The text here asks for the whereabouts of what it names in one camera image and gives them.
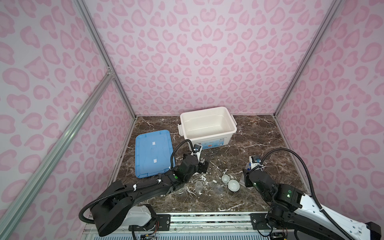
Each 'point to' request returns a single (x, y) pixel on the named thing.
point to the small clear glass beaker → (199, 186)
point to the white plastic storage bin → (211, 128)
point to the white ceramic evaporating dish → (233, 185)
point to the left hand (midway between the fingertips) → (202, 154)
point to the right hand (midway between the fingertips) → (245, 170)
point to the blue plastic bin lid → (153, 153)
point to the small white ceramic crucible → (225, 178)
